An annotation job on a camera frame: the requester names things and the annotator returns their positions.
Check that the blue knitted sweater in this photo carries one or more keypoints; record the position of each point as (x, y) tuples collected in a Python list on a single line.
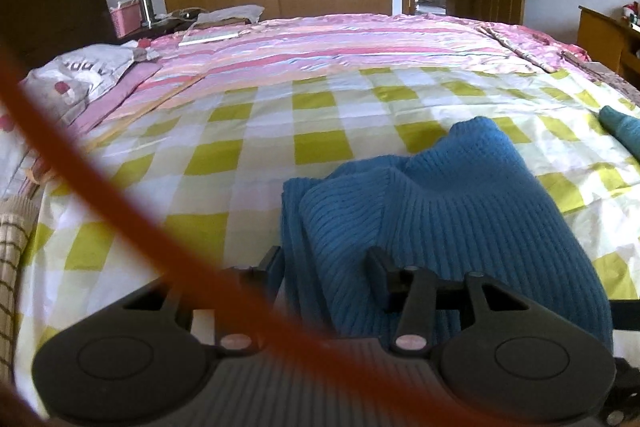
[(450, 207)]

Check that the teal folded cloth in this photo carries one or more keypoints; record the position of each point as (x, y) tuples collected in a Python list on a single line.
[(625, 127)]

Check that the white flat book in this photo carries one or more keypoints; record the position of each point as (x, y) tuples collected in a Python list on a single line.
[(210, 38)]

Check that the grey dotted pillow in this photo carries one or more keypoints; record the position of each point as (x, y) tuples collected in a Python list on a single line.
[(85, 74)]

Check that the pink basket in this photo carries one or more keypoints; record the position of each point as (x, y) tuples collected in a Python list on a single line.
[(125, 23)]

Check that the pink floral quilt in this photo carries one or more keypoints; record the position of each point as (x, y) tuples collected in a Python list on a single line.
[(525, 44)]

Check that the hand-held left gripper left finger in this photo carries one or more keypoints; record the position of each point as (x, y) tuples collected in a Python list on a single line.
[(276, 264)]

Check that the beige striped cloth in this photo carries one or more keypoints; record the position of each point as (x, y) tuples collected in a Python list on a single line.
[(12, 267)]

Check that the pink striped quilt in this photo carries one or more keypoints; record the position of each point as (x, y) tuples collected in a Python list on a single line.
[(325, 47)]

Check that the red pink toy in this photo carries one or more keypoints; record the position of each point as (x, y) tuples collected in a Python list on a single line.
[(631, 13)]

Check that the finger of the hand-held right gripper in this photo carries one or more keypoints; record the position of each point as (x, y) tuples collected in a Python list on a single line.
[(625, 397), (625, 316)]

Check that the grey folded cloth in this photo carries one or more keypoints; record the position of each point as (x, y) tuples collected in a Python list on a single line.
[(225, 14)]

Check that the yellow checked bedsheet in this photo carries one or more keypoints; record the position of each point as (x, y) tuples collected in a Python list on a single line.
[(310, 147)]

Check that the dark nightstand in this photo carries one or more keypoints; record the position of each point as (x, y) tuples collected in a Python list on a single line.
[(165, 28)]

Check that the metal flask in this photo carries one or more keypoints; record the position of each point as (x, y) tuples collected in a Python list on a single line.
[(145, 9)]

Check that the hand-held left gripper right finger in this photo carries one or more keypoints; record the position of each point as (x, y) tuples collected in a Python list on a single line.
[(377, 269)]

